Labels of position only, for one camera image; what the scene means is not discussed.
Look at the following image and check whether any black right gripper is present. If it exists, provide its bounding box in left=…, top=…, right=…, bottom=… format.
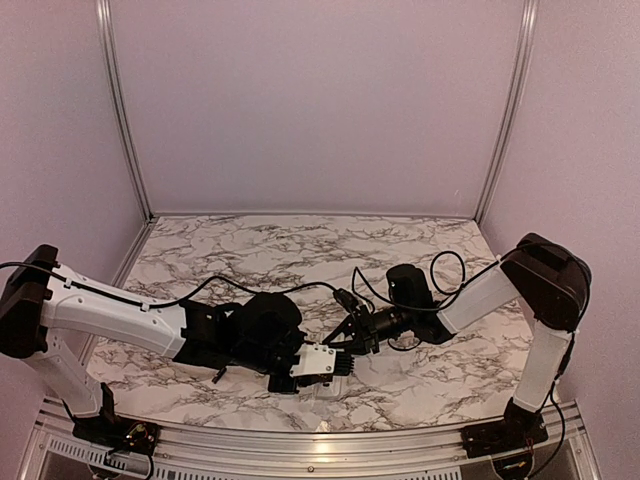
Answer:
left=330, top=304, right=415, bottom=355

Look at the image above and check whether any dark blue battery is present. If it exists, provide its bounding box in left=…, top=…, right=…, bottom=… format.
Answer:
left=212, top=367, right=227, bottom=384

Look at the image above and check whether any white air conditioner remote control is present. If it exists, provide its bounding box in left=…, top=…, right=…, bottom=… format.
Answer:
left=306, top=375, right=349, bottom=399

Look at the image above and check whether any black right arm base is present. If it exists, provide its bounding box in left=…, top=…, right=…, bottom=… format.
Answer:
left=461, top=398, right=549, bottom=458

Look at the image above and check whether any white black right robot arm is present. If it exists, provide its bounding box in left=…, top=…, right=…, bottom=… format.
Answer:
left=324, top=233, right=592, bottom=448

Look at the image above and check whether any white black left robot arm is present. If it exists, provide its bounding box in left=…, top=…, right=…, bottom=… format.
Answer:
left=1, top=245, right=334, bottom=445

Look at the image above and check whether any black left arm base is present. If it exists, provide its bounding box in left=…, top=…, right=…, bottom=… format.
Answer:
left=70, top=382, right=160, bottom=456

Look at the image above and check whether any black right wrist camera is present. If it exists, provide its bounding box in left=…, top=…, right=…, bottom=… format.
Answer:
left=333, top=288, right=359, bottom=312

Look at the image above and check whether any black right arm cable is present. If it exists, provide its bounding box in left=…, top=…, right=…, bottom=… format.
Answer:
left=352, top=249, right=504, bottom=354

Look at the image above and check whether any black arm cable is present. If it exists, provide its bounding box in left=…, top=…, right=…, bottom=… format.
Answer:
left=0, top=262, right=341, bottom=311
left=352, top=249, right=504, bottom=354

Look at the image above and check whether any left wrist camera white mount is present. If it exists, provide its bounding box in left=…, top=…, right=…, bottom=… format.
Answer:
left=290, top=344, right=354, bottom=377

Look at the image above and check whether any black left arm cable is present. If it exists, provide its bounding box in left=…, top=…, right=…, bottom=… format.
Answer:
left=0, top=262, right=341, bottom=311

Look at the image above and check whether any right aluminium frame post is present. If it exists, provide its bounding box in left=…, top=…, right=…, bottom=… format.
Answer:
left=475, top=0, right=540, bottom=225

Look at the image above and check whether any aluminium frame post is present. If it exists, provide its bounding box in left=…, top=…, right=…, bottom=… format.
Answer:
left=475, top=0, right=540, bottom=225
left=96, top=0, right=154, bottom=223

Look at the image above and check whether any left aluminium frame post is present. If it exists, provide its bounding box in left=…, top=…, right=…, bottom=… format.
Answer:
left=96, top=0, right=154, bottom=223

